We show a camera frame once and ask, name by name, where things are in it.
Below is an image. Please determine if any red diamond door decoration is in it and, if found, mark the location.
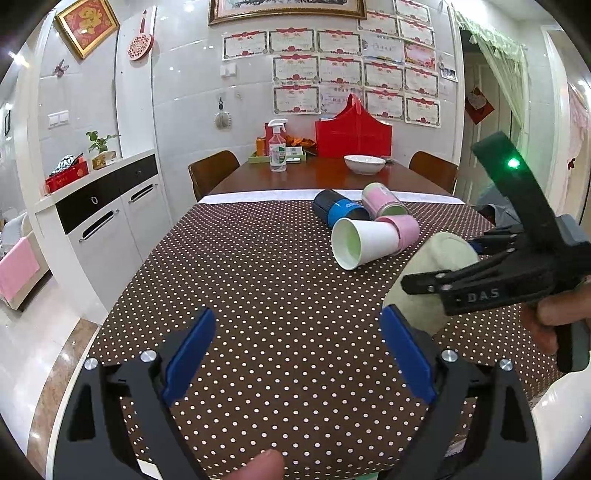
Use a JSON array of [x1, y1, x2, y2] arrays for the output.
[[465, 87, 495, 125]]

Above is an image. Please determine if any gold framed tree picture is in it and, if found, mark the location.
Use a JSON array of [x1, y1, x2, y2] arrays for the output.
[[208, 0, 367, 26]]

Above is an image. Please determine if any red round wall ornament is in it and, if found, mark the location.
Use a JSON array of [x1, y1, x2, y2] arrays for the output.
[[127, 10, 153, 62]]

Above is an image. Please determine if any brown wooden chair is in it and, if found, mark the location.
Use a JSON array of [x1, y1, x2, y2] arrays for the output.
[[409, 151, 458, 193], [188, 150, 239, 201]]

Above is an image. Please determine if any grey jacket on chair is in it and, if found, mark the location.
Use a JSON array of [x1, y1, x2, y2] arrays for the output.
[[474, 187, 521, 227]]

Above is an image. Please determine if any gold framed red picture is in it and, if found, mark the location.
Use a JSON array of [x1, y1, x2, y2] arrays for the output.
[[56, 0, 119, 60]]

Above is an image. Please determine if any red box on sideboard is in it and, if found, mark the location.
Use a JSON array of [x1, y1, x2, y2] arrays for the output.
[[45, 154, 88, 194]]

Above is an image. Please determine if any light green paper cup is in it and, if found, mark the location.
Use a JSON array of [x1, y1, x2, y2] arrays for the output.
[[383, 232, 479, 336]]

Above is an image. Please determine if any brown wooden chair far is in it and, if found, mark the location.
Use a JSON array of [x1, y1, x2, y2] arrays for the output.
[[409, 151, 458, 193]]

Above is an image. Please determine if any clear spray bottle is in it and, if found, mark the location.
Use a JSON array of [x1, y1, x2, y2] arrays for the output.
[[269, 119, 287, 173]]

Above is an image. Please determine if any brown wooden chair left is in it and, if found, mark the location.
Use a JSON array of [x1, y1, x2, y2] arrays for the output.
[[188, 150, 239, 201]]

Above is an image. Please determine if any pink sleeved paper cup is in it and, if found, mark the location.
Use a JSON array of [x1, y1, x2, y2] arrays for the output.
[[377, 214, 421, 253]]

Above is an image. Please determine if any white ceramic bowl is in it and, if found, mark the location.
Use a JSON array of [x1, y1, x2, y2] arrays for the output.
[[344, 155, 386, 176]]

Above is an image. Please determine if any pink green canister cup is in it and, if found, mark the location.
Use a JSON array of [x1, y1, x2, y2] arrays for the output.
[[362, 182, 409, 219]]

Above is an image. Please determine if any green door curtain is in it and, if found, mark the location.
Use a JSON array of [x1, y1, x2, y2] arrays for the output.
[[451, 1, 530, 142]]

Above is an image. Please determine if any white black sideboard cabinet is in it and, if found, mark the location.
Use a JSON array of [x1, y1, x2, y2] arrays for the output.
[[34, 149, 172, 324]]

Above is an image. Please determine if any person's left thumb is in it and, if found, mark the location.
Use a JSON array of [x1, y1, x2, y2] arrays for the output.
[[225, 449, 284, 480]]

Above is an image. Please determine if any red gift bag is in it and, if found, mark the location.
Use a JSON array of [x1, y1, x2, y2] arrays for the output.
[[315, 94, 393, 158]]

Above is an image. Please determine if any green tray with items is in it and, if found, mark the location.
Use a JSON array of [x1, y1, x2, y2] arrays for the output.
[[247, 144, 308, 165]]

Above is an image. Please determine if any pink towel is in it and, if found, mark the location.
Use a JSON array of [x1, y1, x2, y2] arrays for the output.
[[0, 237, 40, 303]]

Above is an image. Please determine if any person's right hand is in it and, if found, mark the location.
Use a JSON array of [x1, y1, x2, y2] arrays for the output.
[[521, 281, 591, 355]]

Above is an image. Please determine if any white paper cup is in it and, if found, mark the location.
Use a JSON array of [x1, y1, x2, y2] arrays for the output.
[[332, 218, 400, 270]]

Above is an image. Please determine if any black blue cup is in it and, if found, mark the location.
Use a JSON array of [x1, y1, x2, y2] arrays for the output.
[[311, 189, 370, 229]]

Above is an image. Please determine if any brown polka dot tablecloth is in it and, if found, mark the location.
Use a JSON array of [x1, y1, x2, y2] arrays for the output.
[[87, 198, 567, 480]]

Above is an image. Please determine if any hanging round brush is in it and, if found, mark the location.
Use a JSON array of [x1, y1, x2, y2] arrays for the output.
[[214, 98, 231, 130]]

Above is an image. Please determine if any small potted green plant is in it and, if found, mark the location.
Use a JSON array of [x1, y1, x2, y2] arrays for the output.
[[86, 130, 118, 170]]

